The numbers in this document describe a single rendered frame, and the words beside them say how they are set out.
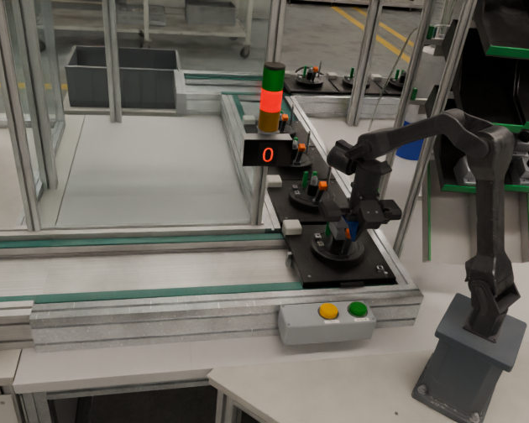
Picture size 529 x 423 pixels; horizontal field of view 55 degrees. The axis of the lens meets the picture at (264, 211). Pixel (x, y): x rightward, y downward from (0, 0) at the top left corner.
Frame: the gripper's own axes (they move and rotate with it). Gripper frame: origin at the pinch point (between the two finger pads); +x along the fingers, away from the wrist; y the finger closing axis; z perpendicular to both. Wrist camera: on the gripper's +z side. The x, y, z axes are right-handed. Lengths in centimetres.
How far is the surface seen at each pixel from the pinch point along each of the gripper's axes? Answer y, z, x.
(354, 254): 3.1, -3.7, 10.6
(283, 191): -7.7, -38.5, 12.1
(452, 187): 21.9, -0.2, -10.8
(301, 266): -11.2, -2.3, 12.5
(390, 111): 66, -125, 18
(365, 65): 45, -116, -6
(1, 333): -78, 8, 18
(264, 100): -21.0, -18.3, -24.4
